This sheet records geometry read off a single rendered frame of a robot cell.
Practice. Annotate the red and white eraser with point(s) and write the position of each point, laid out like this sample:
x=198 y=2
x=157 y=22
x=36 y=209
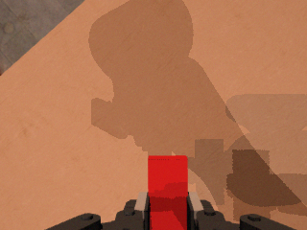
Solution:
x=168 y=191

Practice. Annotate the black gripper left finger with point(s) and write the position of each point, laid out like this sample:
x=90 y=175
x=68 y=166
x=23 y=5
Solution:
x=135 y=216

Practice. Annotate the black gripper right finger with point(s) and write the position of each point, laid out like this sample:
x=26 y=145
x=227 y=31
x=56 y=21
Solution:
x=202 y=216

